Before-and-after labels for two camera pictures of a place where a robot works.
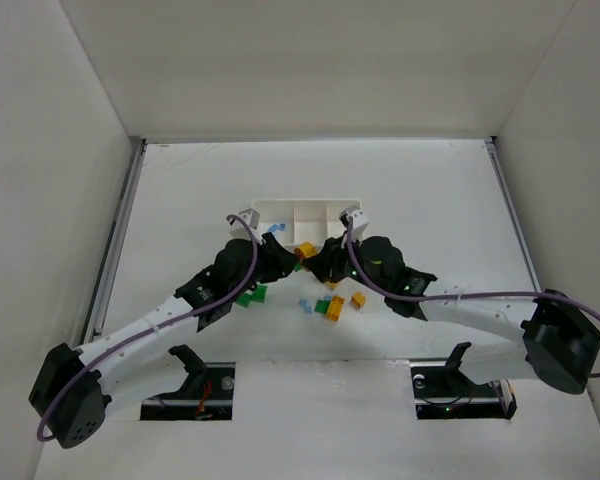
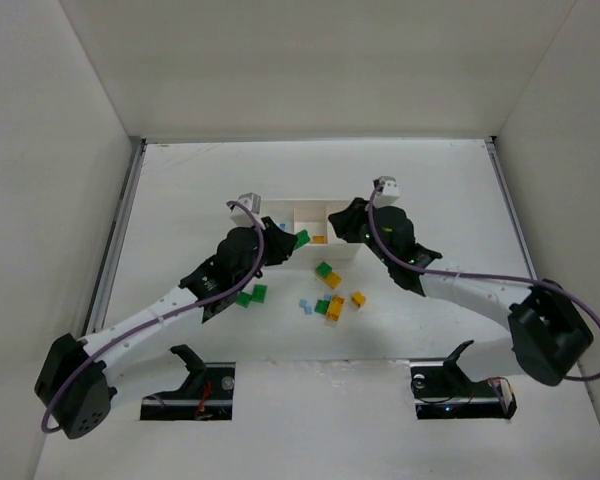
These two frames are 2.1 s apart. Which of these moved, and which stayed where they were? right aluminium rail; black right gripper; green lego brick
Moved: black right gripper
Stayed: green lego brick; right aluminium rail
